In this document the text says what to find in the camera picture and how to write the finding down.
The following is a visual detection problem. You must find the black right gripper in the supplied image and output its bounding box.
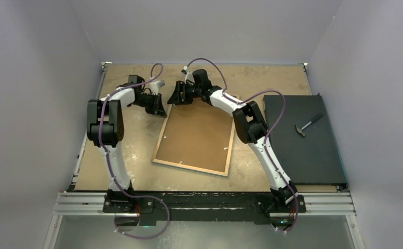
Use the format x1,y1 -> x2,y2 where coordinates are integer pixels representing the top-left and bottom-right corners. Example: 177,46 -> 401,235
167,81 -> 201,106

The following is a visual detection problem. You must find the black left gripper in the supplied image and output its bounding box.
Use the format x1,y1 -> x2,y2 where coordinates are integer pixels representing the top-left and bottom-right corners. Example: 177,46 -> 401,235
131,92 -> 167,118

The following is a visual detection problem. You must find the blue wooden picture frame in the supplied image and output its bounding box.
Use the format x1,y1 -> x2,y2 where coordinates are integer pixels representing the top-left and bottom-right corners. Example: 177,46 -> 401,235
151,94 -> 240,177

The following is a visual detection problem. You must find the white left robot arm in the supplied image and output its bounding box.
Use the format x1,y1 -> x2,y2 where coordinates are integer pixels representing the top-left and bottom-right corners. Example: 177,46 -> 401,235
86,75 -> 167,212

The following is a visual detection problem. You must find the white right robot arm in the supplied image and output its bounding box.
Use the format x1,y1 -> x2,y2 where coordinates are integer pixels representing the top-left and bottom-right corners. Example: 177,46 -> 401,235
168,66 -> 299,211

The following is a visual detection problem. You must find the small black hammer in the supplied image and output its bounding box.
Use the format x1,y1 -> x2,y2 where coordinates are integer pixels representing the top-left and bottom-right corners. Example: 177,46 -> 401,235
295,113 -> 324,137

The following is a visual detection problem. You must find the dark green flat box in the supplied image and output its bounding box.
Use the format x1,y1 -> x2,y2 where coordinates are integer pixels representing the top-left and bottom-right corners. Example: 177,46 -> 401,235
263,95 -> 347,186

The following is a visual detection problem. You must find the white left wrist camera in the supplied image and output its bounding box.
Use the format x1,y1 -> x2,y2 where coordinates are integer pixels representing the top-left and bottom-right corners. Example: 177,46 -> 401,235
149,79 -> 165,95

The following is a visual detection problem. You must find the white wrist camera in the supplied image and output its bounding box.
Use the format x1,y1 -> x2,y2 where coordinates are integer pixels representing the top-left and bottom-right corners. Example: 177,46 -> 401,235
149,79 -> 165,95
181,66 -> 192,81

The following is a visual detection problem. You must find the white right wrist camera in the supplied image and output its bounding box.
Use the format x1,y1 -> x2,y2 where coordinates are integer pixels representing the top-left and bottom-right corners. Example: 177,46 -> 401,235
181,66 -> 192,81

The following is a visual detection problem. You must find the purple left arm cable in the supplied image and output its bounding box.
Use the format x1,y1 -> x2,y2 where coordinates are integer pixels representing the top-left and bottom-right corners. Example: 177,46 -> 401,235
98,63 -> 170,240

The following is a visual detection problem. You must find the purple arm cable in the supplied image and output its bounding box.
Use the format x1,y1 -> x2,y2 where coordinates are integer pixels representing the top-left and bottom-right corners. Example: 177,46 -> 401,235
98,63 -> 170,240
186,58 -> 300,234

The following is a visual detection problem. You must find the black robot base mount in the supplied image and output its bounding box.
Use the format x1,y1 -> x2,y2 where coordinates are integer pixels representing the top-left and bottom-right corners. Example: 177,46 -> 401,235
102,190 -> 306,227

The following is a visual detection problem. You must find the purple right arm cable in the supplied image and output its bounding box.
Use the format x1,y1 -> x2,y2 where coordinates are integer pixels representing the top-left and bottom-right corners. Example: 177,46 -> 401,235
186,58 -> 300,234

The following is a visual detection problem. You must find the aluminium front rail frame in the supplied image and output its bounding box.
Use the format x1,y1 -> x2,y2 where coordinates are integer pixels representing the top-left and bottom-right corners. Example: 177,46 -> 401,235
43,192 -> 365,248

